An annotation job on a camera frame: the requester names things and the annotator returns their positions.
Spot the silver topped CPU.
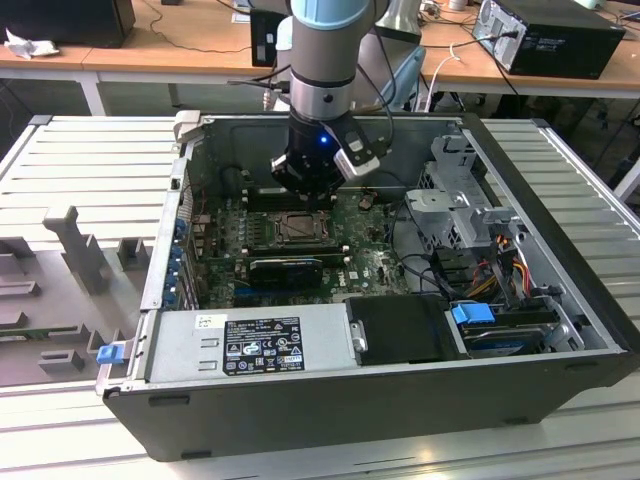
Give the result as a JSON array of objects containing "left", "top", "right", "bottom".
[{"left": 283, "top": 214, "right": 322, "bottom": 241}]

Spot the metal socket cover frame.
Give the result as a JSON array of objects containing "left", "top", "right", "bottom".
[{"left": 273, "top": 212, "right": 332, "bottom": 245}]

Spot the CPU socket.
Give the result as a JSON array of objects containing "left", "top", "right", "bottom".
[{"left": 268, "top": 209, "right": 336, "bottom": 248}]

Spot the black graphics card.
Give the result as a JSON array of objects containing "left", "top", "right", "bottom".
[{"left": 247, "top": 256, "right": 325, "bottom": 291}]

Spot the green motherboard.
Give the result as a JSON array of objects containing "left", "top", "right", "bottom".
[{"left": 197, "top": 192, "right": 426, "bottom": 307}]

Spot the small black box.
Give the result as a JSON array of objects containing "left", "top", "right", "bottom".
[{"left": 249, "top": 8, "right": 281, "bottom": 69}]

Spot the silver metal disk cage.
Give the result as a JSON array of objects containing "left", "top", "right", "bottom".
[{"left": 403, "top": 132, "right": 507, "bottom": 251}]

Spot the wooden desk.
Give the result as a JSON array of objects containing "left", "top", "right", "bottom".
[
  {"left": 417, "top": 0, "right": 640, "bottom": 121},
  {"left": 0, "top": 0, "right": 289, "bottom": 119}
]

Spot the black plastic shroud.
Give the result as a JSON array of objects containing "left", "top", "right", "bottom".
[{"left": 343, "top": 294, "right": 474, "bottom": 367}]

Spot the silver power supply unit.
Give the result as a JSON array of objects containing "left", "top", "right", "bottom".
[{"left": 147, "top": 303, "right": 362, "bottom": 387}]

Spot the blue disk carrier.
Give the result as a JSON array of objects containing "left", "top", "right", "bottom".
[{"left": 450, "top": 301, "right": 496, "bottom": 339}]

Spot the black and grey PC case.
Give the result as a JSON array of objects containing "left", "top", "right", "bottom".
[{"left": 94, "top": 110, "right": 639, "bottom": 464}]

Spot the hard disk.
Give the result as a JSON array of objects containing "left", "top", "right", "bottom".
[{"left": 462, "top": 327, "right": 549, "bottom": 359}]

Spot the blue case latch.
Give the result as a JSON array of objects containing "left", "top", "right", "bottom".
[{"left": 97, "top": 343, "right": 125, "bottom": 366}]

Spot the grey parts rack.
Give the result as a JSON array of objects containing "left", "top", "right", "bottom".
[{"left": 0, "top": 203, "right": 157, "bottom": 390}]

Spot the large black box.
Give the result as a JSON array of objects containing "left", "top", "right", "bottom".
[{"left": 0, "top": 0, "right": 137, "bottom": 50}]

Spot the black PC tower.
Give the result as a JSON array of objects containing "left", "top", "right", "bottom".
[{"left": 472, "top": 0, "right": 627, "bottom": 80}]

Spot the crumpled white paper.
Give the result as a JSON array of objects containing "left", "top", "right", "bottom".
[{"left": 3, "top": 27, "right": 60, "bottom": 60}]

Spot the green RAM stick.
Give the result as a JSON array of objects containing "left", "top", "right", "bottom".
[{"left": 0, "top": 325, "right": 89, "bottom": 346}]

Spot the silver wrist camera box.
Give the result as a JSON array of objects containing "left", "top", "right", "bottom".
[{"left": 333, "top": 130, "right": 382, "bottom": 179}]

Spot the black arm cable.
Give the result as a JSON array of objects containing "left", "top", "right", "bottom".
[{"left": 227, "top": 63, "right": 292, "bottom": 97}]

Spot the yellow power wire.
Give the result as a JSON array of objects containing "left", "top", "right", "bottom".
[{"left": 517, "top": 247, "right": 534, "bottom": 301}]

